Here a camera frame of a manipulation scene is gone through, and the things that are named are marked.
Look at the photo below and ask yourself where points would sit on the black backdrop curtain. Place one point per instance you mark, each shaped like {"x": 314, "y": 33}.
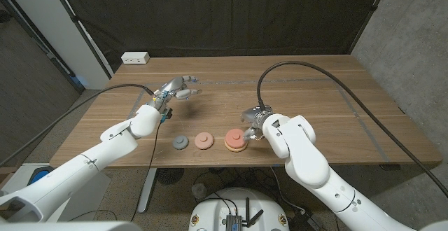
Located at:
{"x": 224, "y": 14}

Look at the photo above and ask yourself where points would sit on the radio box with black antennas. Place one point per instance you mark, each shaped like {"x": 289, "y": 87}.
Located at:
{"x": 234, "y": 221}

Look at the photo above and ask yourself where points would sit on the white power strip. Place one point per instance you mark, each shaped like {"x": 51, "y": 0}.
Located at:
{"x": 135, "y": 57}

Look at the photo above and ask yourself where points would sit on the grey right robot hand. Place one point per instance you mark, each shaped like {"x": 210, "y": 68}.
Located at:
{"x": 257, "y": 115}

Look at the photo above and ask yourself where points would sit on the black backdrop stand pole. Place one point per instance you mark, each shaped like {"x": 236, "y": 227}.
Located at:
{"x": 371, "y": 14}
{"x": 80, "y": 31}

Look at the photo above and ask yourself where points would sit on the white robot torso edge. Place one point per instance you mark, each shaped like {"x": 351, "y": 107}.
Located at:
{"x": 70, "y": 227}

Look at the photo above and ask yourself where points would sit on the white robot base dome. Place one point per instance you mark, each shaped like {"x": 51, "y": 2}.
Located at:
{"x": 213, "y": 210}

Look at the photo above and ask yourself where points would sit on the grey round floor object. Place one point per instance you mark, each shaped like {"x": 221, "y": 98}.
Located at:
{"x": 199, "y": 190}

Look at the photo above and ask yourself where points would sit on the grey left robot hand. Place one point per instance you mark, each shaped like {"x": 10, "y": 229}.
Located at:
{"x": 173, "y": 85}

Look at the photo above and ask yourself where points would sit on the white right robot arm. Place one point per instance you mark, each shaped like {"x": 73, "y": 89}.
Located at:
{"x": 304, "y": 161}

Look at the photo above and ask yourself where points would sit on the white table leg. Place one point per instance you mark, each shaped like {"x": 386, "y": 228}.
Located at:
{"x": 147, "y": 189}

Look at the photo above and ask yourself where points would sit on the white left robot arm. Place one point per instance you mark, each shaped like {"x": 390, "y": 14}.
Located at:
{"x": 70, "y": 171}

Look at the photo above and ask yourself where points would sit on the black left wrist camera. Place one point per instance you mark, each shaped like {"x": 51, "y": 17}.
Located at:
{"x": 167, "y": 114}

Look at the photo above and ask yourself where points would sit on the blue foot pedal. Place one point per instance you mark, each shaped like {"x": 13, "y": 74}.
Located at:
{"x": 41, "y": 174}

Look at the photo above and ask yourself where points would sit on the black round floor fan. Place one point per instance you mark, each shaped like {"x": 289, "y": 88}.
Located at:
{"x": 169, "y": 175}

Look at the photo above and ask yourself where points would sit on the black power adapter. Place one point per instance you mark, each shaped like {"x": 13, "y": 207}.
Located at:
{"x": 302, "y": 221}

